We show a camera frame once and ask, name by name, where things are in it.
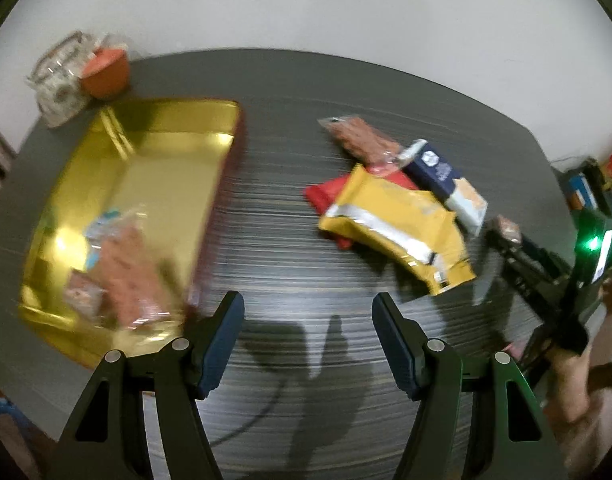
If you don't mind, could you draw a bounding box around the large yellow snack packet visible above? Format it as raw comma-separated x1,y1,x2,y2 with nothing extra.
318,164,459,266

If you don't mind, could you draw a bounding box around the small clear brown snack packet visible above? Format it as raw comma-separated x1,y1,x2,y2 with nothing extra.
63,270,106,318

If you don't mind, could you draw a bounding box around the person's right forearm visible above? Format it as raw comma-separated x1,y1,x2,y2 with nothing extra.
556,390,612,480

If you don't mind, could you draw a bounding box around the blue cracker packet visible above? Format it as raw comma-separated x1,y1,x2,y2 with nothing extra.
400,139,489,237

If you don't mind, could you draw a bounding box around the person's right hand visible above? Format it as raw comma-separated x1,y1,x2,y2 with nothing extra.
546,274,612,427

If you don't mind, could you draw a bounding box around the orange tea cup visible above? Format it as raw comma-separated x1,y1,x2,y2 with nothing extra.
80,45,132,100

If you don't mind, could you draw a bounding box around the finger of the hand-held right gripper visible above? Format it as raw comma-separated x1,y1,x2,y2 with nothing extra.
521,237,574,286
486,229,543,307

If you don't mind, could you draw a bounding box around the floral ceramic teapot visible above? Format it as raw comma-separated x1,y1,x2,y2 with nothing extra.
26,30,104,128

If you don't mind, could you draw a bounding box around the long clear peanut packet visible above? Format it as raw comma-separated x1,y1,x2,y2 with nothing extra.
93,210,187,331

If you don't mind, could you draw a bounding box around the small blue snack packet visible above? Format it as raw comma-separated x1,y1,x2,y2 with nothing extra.
83,210,124,268

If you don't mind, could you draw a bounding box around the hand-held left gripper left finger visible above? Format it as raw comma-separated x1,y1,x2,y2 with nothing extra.
46,291,245,480

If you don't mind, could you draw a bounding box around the clear packet of red snacks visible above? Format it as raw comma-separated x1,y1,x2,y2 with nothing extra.
317,115,404,171

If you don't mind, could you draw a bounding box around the red tin with gold inside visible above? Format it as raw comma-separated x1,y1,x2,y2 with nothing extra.
16,96,247,372

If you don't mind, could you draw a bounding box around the dark red snack packet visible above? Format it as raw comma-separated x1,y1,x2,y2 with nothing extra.
493,214,524,241

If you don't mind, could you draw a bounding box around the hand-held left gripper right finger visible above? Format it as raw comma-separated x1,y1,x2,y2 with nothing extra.
372,292,569,480

